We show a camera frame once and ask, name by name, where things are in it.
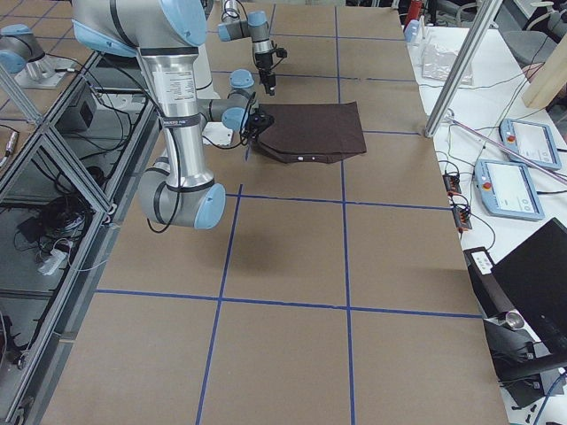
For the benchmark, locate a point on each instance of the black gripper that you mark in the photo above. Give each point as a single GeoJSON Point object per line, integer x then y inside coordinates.
{"type": "Point", "coordinates": [263, 62]}
{"type": "Point", "coordinates": [258, 122]}

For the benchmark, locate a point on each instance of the aluminium frame rack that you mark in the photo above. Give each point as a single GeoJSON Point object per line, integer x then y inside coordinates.
{"type": "Point", "coordinates": [58, 188]}

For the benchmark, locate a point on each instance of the red cylinder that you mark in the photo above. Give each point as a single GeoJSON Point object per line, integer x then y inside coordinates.
{"type": "Point", "coordinates": [413, 10]}

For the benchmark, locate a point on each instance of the clear plastic bag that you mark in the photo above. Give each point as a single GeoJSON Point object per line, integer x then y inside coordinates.
{"type": "Point", "coordinates": [437, 61]}

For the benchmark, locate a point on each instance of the far teach pendant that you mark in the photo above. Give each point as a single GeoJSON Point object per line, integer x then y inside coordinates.
{"type": "Point", "coordinates": [531, 140]}

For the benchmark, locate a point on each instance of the near teach pendant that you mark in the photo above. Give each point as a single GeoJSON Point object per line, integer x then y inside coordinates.
{"type": "Point", "coordinates": [506, 190]}

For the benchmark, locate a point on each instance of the orange black connector strip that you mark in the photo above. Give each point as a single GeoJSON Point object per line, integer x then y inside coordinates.
{"type": "Point", "coordinates": [460, 205]}

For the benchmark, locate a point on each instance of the wooden beam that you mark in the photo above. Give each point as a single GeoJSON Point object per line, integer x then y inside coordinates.
{"type": "Point", "coordinates": [549, 80]}

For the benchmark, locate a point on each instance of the black monitor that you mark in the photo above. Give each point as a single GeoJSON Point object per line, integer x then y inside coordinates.
{"type": "Point", "coordinates": [533, 277]}

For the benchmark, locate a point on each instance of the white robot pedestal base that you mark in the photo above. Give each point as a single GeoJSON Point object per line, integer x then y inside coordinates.
{"type": "Point", "coordinates": [214, 132]}

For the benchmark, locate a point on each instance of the teach pendant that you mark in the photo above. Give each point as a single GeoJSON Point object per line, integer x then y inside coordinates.
{"type": "Point", "coordinates": [506, 190]}
{"type": "Point", "coordinates": [531, 140]}

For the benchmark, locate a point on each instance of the aluminium camera post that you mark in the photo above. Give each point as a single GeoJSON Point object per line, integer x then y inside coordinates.
{"type": "Point", "coordinates": [486, 14]}

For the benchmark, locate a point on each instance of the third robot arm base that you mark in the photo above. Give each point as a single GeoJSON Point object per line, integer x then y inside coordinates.
{"type": "Point", "coordinates": [24, 58]}

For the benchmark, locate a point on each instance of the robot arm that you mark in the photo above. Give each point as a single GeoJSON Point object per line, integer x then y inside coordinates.
{"type": "Point", "coordinates": [166, 38]}
{"type": "Point", "coordinates": [237, 24]}

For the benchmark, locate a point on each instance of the dark brown t-shirt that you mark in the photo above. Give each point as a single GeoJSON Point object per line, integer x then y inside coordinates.
{"type": "Point", "coordinates": [322, 133]}

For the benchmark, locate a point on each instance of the black stand with metal cup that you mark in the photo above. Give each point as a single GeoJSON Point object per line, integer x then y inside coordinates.
{"type": "Point", "coordinates": [525, 367]}

